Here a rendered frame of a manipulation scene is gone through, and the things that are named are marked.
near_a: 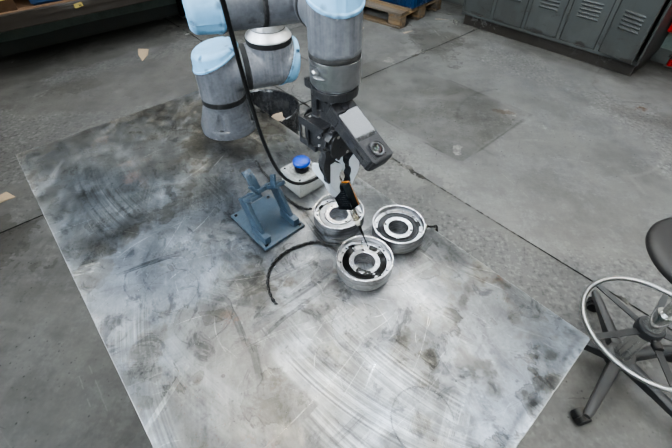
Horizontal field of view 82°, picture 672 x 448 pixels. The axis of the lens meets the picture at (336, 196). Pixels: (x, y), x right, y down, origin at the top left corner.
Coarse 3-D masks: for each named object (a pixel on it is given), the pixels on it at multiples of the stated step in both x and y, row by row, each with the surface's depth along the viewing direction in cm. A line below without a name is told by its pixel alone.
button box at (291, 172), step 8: (288, 168) 89; (296, 168) 88; (304, 168) 88; (288, 176) 87; (296, 176) 87; (304, 176) 87; (312, 176) 87; (288, 184) 89; (312, 184) 88; (320, 184) 90; (296, 192) 88; (304, 192) 88
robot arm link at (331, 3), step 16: (304, 0) 51; (320, 0) 47; (336, 0) 47; (352, 0) 47; (304, 16) 51; (320, 16) 48; (336, 16) 48; (352, 16) 48; (320, 32) 50; (336, 32) 49; (352, 32) 50; (320, 48) 51; (336, 48) 51; (352, 48) 51; (336, 64) 52
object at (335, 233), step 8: (320, 200) 82; (328, 200) 83; (320, 208) 83; (328, 208) 82; (336, 208) 82; (360, 208) 82; (328, 216) 80; (336, 216) 84; (344, 216) 83; (360, 216) 80; (320, 224) 77; (336, 224) 78; (328, 232) 77; (336, 232) 77; (344, 232) 77; (352, 232) 78
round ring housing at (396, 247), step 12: (420, 216) 78; (372, 228) 77; (384, 228) 77; (396, 228) 81; (408, 228) 77; (420, 228) 77; (384, 240) 74; (420, 240) 75; (396, 252) 76; (408, 252) 76
